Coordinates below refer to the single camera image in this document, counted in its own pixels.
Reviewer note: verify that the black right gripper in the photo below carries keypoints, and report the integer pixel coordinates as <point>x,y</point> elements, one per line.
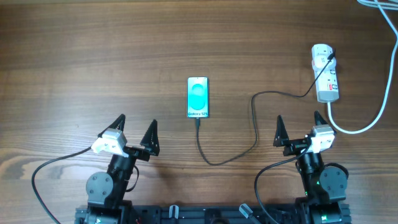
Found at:
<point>282,139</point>

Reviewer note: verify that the white USB charger plug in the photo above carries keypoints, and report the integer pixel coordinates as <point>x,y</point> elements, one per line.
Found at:
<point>320,62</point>

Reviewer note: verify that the white power strip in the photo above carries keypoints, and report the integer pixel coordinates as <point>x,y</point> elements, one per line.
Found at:
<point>326,82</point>

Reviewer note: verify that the Galaxy S25 smartphone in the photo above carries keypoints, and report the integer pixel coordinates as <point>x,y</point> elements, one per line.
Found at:
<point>197,97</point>

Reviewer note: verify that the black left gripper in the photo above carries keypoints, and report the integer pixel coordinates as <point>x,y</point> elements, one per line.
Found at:
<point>150,146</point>

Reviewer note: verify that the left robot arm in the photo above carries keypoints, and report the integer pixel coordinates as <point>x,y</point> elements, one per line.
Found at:
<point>106,190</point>

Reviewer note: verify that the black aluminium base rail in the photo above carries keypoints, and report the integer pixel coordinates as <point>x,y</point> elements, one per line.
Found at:
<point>280,213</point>

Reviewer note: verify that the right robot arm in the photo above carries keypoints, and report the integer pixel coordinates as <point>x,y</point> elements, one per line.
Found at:
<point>324,184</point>

